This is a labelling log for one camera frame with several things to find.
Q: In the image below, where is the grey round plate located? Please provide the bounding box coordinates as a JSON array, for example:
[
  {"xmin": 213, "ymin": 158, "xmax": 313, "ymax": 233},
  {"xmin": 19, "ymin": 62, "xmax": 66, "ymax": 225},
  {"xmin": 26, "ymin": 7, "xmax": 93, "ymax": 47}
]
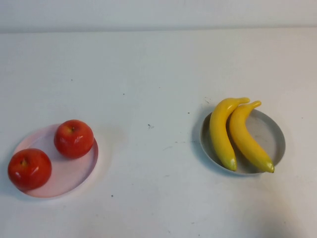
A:
[{"xmin": 199, "ymin": 108, "xmax": 287, "ymax": 176}]

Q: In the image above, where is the pink round plate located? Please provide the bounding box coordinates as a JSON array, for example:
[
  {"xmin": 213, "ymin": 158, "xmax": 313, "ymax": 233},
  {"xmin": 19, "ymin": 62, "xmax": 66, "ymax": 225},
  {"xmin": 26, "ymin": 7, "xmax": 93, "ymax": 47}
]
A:
[{"xmin": 13, "ymin": 123, "xmax": 99, "ymax": 198}]

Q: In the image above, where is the red apple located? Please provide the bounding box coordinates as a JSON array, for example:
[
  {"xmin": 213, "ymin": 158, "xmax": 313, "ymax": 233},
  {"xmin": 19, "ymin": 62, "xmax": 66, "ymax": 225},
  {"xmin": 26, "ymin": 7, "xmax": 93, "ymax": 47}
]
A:
[
  {"xmin": 7, "ymin": 148, "xmax": 53, "ymax": 191},
  {"xmin": 53, "ymin": 119, "xmax": 95, "ymax": 160}
]

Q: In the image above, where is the yellow banana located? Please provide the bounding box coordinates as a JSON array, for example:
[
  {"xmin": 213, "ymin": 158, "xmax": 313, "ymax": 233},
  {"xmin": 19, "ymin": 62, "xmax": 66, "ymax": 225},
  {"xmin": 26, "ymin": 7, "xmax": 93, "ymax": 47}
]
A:
[
  {"xmin": 229, "ymin": 100, "xmax": 275, "ymax": 174},
  {"xmin": 209, "ymin": 97, "xmax": 251, "ymax": 172}
]

